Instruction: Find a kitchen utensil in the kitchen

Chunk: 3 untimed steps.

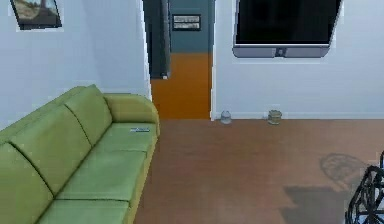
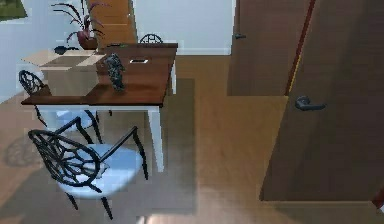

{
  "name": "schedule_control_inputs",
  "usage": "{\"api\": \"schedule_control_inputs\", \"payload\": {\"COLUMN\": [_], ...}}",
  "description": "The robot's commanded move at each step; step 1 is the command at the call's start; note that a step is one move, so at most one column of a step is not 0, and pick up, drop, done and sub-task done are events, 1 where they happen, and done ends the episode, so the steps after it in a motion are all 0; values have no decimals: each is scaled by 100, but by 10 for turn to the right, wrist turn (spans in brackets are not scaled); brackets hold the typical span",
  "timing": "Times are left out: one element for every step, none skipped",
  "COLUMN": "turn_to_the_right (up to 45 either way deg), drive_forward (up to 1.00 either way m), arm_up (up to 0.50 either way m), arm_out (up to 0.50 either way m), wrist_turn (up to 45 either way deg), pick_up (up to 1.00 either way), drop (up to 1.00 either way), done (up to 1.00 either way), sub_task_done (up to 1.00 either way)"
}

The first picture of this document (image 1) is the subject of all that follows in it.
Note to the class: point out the grey remote control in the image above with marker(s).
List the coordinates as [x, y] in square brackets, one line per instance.
[140, 130]

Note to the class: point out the framed landscape picture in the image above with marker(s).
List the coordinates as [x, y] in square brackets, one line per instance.
[36, 13]

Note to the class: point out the small black framed picture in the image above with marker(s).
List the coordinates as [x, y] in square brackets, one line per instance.
[186, 22]

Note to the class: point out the wall television set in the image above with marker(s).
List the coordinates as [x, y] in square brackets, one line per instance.
[283, 26]

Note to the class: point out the yellowish glass jar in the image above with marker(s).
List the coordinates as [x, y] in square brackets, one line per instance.
[274, 117]

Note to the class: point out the clear glass jar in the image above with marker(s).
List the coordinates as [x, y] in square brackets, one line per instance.
[226, 117]

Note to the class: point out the green sofa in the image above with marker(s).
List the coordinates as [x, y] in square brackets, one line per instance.
[76, 156]

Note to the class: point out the dark grey room door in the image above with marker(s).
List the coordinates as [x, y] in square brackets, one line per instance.
[159, 40]

